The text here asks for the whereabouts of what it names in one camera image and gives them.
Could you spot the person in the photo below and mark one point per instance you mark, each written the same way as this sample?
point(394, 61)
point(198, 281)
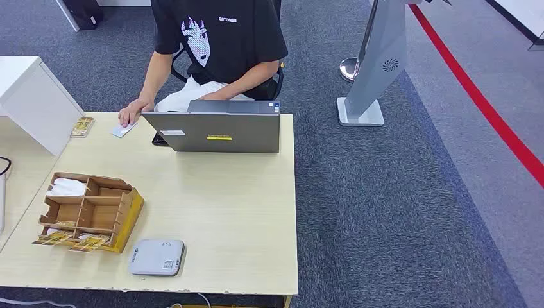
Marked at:
point(229, 42)

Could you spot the black bag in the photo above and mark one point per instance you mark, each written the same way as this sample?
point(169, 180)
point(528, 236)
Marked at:
point(83, 12)

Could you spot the person's right hand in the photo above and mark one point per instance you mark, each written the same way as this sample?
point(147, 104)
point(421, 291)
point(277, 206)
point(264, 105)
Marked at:
point(134, 109)

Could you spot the grey kiosk stand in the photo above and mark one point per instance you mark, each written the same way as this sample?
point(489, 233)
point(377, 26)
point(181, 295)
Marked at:
point(378, 63)

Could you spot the chrome stanchion post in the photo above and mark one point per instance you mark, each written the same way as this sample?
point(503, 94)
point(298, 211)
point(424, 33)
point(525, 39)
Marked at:
point(349, 69)

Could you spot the grey card reader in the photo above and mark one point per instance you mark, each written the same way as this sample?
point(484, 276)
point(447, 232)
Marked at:
point(155, 257)

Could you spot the white blank card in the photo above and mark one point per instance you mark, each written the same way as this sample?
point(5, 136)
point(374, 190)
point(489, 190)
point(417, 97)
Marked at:
point(87, 235)

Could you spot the grey laptop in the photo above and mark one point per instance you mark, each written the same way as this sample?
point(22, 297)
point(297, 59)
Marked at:
point(221, 131)

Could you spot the person's right forearm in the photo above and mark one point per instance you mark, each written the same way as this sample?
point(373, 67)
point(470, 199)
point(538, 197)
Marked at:
point(155, 74)

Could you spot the red floor tape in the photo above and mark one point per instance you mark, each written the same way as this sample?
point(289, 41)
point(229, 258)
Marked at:
point(480, 102)

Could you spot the white cabinet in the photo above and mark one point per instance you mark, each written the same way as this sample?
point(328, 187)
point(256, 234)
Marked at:
point(38, 102)

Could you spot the pale blue ID card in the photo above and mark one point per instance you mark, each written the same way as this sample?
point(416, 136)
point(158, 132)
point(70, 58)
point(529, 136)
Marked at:
point(121, 131)

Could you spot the small gold key card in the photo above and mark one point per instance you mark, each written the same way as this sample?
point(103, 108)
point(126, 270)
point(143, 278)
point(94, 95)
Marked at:
point(66, 223)

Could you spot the clear acrylic stand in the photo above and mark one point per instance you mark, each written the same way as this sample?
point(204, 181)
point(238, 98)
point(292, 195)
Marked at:
point(537, 44)

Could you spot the wooden card organizer box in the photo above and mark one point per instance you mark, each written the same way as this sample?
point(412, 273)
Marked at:
point(129, 212)

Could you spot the person's left forearm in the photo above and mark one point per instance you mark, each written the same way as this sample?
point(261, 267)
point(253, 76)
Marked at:
point(253, 78)

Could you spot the stack of gold key cards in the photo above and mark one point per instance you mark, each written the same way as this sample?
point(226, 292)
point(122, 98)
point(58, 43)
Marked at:
point(82, 126)

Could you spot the black phone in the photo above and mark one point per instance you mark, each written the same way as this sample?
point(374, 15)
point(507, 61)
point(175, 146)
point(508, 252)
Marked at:
point(158, 140)

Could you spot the white panel leg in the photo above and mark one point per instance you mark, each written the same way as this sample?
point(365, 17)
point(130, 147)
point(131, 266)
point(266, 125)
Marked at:
point(67, 16)

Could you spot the person's left hand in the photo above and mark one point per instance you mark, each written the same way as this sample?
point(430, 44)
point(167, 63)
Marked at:
point(214, 96)

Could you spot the white platform with black edge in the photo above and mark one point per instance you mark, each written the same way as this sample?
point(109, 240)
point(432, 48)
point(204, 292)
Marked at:
point(522, 12)

